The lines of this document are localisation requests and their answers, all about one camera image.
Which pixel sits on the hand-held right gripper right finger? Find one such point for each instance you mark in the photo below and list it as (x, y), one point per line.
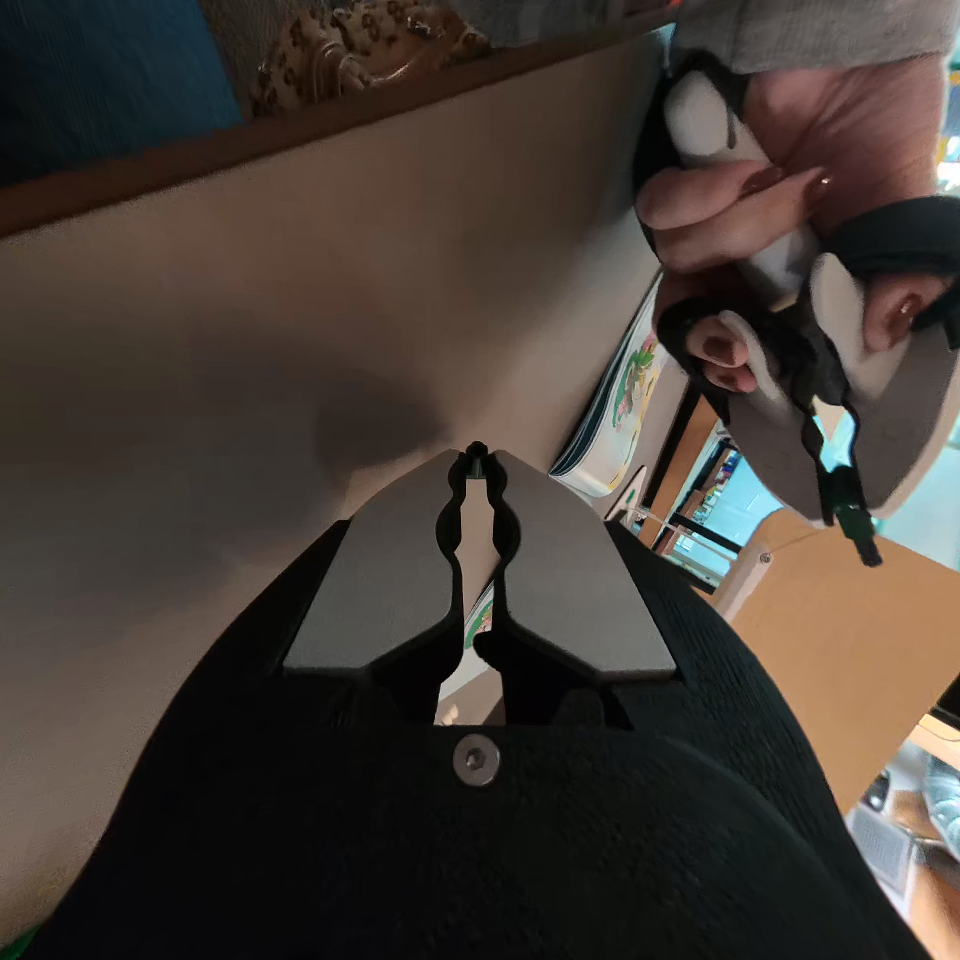
(577, 592)

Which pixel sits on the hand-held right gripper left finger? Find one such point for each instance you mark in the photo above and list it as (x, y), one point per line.
(382, 585)

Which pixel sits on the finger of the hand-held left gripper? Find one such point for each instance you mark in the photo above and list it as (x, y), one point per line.
(780, 457)
(907, 435)

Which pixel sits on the dark green lego pin piece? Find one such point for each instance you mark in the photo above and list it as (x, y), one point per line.
(851, 517)

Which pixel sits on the small dark green lego piece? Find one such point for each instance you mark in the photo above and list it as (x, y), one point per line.
(476, 461)

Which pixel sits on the lego instruction booklet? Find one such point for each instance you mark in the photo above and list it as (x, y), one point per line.
(622, 420)

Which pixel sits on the person's left hand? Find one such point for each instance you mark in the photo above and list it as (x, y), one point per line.
(847, 127)

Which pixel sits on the white table leg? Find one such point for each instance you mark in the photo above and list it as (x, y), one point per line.
(742, 585)

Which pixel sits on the orange wooden desk panel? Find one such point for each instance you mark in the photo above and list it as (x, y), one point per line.
(840, 660)

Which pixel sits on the black computer mouse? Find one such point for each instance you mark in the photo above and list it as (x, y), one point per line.
(879, 791)

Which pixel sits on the spotted beige cloth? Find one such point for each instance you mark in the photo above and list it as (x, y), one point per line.
(352, 52)

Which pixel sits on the grey keyboard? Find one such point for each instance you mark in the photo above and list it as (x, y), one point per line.
(881, 851)

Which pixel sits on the blue cloth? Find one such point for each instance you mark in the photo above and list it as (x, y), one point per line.
(97, 75)

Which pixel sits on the wooden frame strip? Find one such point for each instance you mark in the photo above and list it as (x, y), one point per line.
(300, 127)

